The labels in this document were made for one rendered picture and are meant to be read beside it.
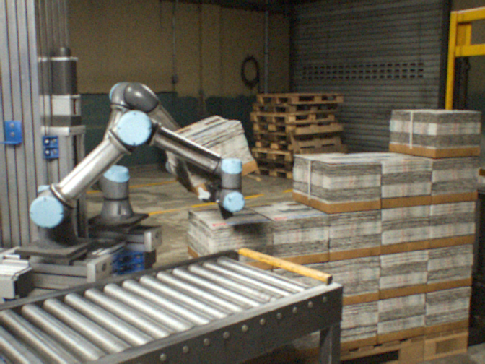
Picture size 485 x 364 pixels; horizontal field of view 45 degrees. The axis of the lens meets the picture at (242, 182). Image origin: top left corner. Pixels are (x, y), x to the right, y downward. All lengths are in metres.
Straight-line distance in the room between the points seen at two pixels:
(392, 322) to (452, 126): 1.03
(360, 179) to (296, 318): 1.19
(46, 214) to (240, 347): 0.88
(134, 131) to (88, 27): 7.50
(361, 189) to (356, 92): 8.04
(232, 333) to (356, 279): 1.40
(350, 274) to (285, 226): 0.44
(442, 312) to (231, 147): 1.48
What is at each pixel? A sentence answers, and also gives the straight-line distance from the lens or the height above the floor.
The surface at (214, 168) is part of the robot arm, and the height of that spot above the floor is 1.10.
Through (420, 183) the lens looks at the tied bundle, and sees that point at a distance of 3.01.
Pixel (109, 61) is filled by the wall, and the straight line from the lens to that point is 9.65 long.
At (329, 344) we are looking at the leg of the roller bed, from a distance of 1.92.
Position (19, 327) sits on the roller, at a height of 0.79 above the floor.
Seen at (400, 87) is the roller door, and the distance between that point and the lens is 10.27.
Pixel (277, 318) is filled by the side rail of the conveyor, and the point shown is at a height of 0.77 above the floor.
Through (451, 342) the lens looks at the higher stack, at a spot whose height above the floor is 0.07.
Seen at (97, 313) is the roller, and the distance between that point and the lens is 1.71.
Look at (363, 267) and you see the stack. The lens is 2.91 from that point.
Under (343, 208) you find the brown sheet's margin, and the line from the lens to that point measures 2.78.
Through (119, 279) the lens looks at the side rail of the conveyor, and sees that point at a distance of 1.96.
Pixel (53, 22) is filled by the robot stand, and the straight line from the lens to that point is 2.59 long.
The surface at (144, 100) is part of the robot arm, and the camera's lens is 2.78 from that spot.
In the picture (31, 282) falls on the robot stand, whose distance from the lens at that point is 2.38.
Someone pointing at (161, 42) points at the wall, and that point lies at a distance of 10.17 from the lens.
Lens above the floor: 1.41
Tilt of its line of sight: 9 degrees down
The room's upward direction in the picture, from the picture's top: straight up
